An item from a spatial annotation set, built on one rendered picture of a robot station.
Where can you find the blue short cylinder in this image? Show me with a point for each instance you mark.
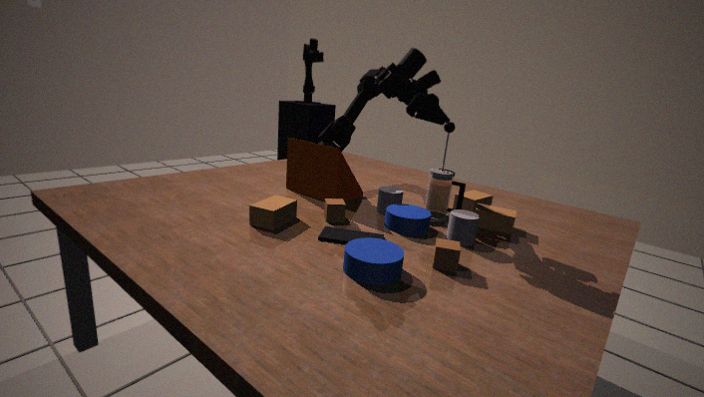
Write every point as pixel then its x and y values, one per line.
pixel 407 219
pixel 373 260

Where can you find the french press coffee maker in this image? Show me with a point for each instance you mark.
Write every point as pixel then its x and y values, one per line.
pixel 440 186

